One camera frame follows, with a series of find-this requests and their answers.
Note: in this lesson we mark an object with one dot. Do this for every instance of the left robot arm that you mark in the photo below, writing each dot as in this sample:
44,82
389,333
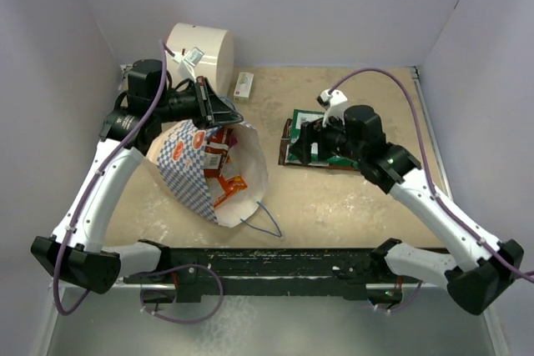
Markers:
74,252

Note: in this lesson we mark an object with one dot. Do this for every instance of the white cylindrical container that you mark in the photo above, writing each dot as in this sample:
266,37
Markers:
217,64

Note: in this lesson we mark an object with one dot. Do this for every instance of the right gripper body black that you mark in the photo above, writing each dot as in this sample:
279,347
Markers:
331,139

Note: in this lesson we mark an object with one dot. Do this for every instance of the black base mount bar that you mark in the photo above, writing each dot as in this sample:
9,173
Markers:
185,275

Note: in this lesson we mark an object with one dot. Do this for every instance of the green snack bag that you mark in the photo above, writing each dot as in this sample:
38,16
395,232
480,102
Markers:
301,116

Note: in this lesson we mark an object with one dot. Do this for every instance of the small green white box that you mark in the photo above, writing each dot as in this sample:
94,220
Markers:
243,87

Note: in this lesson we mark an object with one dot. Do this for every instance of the orange white candy bag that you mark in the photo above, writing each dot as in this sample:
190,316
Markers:
225,188

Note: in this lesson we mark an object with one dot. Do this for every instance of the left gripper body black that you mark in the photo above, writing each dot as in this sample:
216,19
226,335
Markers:
198,103

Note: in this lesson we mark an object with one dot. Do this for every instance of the red doritos bag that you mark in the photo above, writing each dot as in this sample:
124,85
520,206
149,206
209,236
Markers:
216,152

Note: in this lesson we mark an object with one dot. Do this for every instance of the blue checkered paper bag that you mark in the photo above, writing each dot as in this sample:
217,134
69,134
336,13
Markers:
176,160

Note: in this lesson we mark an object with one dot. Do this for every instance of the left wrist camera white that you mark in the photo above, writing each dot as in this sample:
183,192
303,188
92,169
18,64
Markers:
186,63

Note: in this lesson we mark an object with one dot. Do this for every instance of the aluminium frame rail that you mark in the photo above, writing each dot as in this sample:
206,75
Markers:
415,74

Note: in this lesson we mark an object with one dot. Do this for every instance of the brown kettle chips bag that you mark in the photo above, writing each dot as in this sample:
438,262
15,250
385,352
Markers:
288,159

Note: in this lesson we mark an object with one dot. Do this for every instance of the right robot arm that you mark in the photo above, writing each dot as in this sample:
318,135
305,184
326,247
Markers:
476,270

